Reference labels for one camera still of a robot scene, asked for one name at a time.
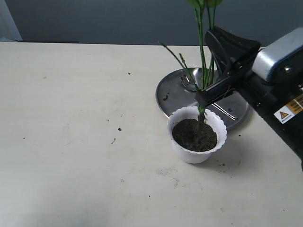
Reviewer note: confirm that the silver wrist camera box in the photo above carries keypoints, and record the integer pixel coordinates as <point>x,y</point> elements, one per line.
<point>269,58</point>

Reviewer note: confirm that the shiny metal spoon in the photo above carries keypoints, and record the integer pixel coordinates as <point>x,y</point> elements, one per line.
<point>189,85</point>

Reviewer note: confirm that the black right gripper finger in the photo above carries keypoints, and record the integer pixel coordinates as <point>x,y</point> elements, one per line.
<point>230,52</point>

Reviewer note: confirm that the round steel plate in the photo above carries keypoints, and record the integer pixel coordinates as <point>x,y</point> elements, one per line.
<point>171,95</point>

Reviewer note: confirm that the dark potting soil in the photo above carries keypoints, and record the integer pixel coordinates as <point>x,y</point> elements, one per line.
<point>189,134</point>

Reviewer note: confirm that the white scalloped plastic pot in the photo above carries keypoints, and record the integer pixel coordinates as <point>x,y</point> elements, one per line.
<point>211,119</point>

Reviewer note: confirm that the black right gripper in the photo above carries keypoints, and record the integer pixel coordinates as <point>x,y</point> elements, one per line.
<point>266,98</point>

